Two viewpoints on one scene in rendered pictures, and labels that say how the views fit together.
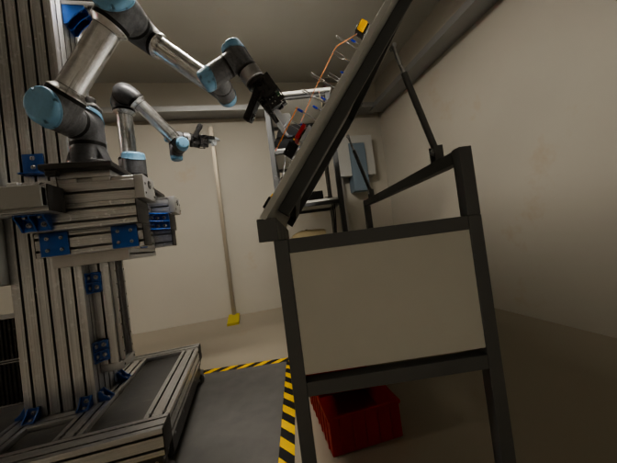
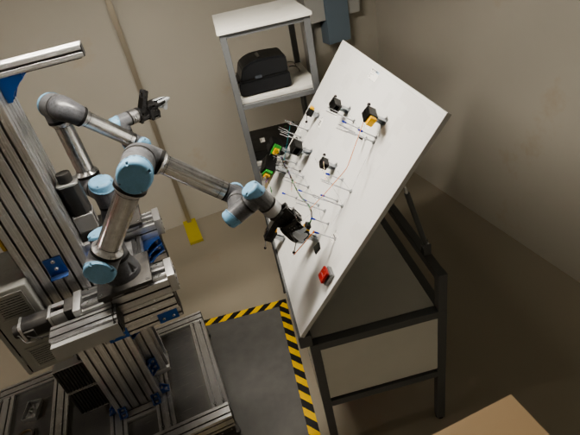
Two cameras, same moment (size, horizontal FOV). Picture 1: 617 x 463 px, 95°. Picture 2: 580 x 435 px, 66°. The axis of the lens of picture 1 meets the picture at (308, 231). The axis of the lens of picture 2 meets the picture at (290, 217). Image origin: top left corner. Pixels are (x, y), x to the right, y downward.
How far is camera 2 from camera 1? 1.56 m
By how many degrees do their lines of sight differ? 34
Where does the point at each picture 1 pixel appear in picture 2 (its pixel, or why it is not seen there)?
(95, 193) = (141, 298)
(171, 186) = (63, 77)
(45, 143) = (55, 243)
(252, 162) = (173, 17)
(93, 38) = (125, 212)
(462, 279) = (429, 342)
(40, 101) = (101, 274)
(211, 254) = not seen: hidden behind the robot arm
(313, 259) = (336, 349)
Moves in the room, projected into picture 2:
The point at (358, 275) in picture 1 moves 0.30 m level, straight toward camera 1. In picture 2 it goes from (364, 351) to (374, 416)
